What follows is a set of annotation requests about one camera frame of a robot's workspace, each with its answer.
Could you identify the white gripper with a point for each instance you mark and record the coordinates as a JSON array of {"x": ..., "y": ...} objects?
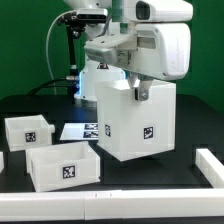
[{"x": 158, "y": 50}]

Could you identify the white drawer cabinet box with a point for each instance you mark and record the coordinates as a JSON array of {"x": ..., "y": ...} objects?
[{"x": 130, "y": 129}]

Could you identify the large white drawer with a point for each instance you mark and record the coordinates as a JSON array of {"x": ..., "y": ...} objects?
[{"x": 62, "y": 166}]

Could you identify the small white drawer with knob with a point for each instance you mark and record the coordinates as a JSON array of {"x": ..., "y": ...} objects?
[{"x": 28, "y": 132}]

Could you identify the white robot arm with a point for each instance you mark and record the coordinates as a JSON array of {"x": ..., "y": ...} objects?
[{"x": 94, "y": 71}]

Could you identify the white sheet with markers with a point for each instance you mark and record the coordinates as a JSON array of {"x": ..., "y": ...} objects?
[{"x": 80, "y": 131}]

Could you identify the white block at left edge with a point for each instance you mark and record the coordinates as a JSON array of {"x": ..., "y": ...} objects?
[{"x": 1, "y": 162}]

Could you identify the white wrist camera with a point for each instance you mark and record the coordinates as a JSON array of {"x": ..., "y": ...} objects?
[{"x": 147, "y": 11}]

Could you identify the black camera stand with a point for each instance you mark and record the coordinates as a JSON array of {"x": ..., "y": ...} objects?
[{"x": 71, "y": 40}]

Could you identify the white right border rail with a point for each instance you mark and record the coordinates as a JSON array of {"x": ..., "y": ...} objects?
[{"x": 211, "y": 167}]

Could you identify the white border rail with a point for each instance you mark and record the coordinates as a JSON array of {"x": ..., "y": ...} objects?
[
  {"x": 211, "y": 167},
  {"x": 118, "y": 204}
]

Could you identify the white front border rail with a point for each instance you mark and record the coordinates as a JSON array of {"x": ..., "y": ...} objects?
[{"x": 118, "y": 204}]

